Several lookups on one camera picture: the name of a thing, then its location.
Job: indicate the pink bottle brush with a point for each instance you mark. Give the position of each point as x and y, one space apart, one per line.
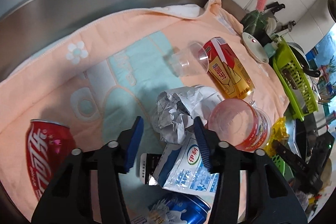
260 5

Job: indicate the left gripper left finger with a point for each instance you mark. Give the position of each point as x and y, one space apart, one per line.
67 198

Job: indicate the blue silver drink can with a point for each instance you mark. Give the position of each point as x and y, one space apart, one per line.
176 207

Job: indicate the lime green dish rack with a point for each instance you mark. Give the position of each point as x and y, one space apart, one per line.
294 80

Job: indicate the red printed plastic cup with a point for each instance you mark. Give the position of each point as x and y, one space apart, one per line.
243 126

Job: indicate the white blue milk carton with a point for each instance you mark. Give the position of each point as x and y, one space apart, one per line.
179 169

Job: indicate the pink teal towel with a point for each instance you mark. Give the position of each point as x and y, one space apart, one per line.
100 78

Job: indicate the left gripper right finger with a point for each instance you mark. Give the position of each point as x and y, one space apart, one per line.
269 198

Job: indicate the crumpled grey paper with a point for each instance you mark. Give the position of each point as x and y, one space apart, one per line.
175 110

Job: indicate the clear plastic cup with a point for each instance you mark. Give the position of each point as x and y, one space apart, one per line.
190 61

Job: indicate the red gold drink can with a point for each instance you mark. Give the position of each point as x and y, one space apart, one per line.
227 70

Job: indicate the white ceramic plate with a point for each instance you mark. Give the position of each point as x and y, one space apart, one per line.
254 48

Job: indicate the green plastic basket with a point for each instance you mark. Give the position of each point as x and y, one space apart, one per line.
284 169

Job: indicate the yellow plastic wrapper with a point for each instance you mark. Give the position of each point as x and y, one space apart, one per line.
278 132

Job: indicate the red cola can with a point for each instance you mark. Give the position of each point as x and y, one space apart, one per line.
48 143

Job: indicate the green glass jar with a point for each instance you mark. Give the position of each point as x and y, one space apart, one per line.
254 23

